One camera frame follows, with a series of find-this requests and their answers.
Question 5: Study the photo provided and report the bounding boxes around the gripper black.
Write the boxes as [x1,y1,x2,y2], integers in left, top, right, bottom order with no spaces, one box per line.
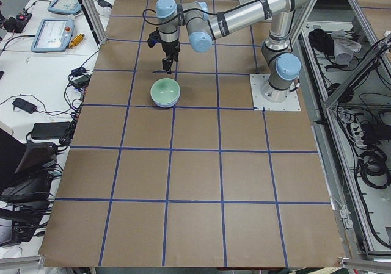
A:
[147,31,180,74]

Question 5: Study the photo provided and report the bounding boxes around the green bowl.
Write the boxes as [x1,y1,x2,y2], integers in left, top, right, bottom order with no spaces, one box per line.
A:
[150,78,180,102]

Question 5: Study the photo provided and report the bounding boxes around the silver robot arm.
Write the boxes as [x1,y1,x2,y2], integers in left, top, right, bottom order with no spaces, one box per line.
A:
[147,0,311,103]

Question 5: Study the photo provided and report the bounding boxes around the blue bowl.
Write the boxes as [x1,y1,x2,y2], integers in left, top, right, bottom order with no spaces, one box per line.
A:
[152,96,180,108]

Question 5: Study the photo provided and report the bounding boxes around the black power adapter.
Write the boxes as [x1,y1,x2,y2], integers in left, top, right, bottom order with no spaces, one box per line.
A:
[97,0,112,8]

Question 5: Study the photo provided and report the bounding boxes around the yellow brass tool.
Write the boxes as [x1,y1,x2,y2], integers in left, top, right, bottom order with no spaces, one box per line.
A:
[68,33,85,49]

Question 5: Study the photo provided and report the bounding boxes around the near teach pendant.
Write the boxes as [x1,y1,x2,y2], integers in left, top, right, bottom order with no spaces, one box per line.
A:
[31,18,75,53]

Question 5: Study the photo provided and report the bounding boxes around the teach pendant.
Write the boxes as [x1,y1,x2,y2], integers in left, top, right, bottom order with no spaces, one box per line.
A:
[31,18,75,53]
[48,0,82,15]

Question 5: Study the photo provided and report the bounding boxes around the far teach pendant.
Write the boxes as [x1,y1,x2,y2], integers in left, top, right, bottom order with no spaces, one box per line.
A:
[48,0,82,15]

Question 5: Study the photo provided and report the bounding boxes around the black smartphone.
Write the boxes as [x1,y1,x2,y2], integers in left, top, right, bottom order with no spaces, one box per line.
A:
[12,98,37,114]

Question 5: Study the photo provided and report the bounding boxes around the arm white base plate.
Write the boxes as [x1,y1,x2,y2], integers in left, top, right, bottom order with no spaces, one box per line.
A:
[249,74,301,112]

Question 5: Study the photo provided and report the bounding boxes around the aluminium frame post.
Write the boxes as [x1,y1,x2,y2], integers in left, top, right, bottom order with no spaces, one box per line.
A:
[78,0,107,46]

